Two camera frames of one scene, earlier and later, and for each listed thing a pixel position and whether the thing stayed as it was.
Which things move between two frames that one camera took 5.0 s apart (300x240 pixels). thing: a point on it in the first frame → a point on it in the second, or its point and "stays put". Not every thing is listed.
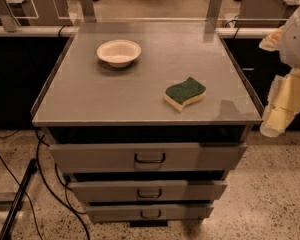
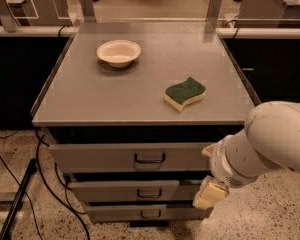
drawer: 148,157 stays put
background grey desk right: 269,5 stays put
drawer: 150,191 stays put
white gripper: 297,39 → 220,164
